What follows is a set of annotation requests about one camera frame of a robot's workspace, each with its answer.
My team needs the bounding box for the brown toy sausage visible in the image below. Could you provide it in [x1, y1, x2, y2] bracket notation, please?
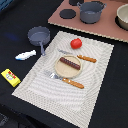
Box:
[59, 57, 80, 70]

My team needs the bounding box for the white toy fish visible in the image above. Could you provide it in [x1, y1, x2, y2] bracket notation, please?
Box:
[15, 50, 36, 60]

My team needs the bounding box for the grey pot with handles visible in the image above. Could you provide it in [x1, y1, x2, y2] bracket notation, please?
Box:
[77, 1, 106, 24]

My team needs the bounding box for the beige woven placemat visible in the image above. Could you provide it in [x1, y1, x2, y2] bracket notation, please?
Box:
[12, 31, 113, 128]

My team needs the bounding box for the wooden handled fork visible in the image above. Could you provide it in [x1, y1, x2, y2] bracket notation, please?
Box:
[44, 70, 84, 89]

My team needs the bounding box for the cream bowl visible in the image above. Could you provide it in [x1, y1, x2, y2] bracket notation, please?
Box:
[117, 4, 128, 30]

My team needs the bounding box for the red toy tomato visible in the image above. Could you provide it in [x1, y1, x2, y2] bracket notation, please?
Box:
[70, 38, 82, 49]

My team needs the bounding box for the black round burner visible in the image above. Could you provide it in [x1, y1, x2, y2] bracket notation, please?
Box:
[59, 9, 76, 19]

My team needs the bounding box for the small grey saucepan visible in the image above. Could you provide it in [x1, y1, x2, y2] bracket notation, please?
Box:
[27, 26, 50, 55]

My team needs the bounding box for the wooden handled knife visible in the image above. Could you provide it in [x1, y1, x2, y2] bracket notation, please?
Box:
[57, 49, 97, 63]

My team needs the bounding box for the round wooden plate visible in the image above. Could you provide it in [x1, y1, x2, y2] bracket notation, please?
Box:
[55, 55, 82, 78]

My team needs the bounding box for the yellow butter box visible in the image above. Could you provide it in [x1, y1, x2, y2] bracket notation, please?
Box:
[1, 69, 20, 87]

